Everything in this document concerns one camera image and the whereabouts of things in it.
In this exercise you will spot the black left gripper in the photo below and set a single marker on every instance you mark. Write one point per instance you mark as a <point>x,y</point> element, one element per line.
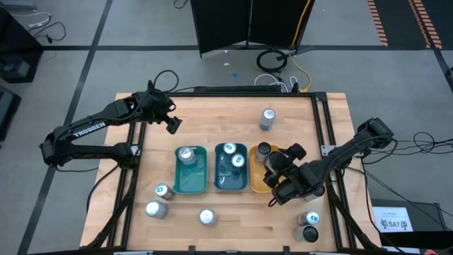
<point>162,108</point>

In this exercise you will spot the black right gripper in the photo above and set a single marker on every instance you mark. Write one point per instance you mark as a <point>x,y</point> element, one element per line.
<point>283,163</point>

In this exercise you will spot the yellow plastic bin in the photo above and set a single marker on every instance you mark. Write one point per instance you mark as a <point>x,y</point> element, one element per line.
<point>256,177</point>

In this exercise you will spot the Spindrift sparkling water can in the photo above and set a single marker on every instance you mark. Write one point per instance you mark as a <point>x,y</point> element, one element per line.
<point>186,155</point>
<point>207,216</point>
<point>155,209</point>
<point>267,120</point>

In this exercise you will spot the silver Red Bull can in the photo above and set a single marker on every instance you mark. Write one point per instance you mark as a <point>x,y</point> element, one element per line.
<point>163,192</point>
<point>308,218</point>
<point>238,161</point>
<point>230,148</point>

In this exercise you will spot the green plastic bin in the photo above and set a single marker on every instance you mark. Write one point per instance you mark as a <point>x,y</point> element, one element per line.
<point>191,177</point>

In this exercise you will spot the dark teal plastic bin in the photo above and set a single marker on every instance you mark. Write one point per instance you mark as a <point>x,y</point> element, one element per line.
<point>230,178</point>

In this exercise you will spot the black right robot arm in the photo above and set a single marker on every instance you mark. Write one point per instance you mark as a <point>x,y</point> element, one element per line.
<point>336,161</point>

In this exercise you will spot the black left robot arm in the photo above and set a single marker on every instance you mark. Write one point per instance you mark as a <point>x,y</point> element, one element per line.
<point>88,130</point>

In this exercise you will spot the silver mounting plate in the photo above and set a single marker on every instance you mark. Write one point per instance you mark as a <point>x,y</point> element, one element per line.
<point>329,149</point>

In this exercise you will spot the long black bar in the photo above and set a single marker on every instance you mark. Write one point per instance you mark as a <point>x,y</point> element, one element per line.
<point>237,89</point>

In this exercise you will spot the black folding partition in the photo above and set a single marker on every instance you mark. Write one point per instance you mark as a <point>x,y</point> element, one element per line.
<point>219,25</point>

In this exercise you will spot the white printed label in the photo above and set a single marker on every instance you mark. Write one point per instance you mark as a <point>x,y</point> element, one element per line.
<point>393,219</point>

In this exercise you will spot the black box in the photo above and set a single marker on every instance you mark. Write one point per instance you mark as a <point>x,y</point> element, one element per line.
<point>424,212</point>

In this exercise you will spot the black case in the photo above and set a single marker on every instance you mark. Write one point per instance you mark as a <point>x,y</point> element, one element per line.
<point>7,110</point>

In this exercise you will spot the black desk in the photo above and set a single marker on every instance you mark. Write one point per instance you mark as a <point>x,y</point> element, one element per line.
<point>14,39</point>

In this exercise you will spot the black mat orange stripes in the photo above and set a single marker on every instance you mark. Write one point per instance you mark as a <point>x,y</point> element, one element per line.
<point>400,21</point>

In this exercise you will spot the black curved rail fixture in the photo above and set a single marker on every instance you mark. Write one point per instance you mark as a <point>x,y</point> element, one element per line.
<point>150,86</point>
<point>295,88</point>

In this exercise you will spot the black rail clamp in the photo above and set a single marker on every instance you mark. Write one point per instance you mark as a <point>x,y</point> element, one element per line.
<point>286,249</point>
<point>192,249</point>

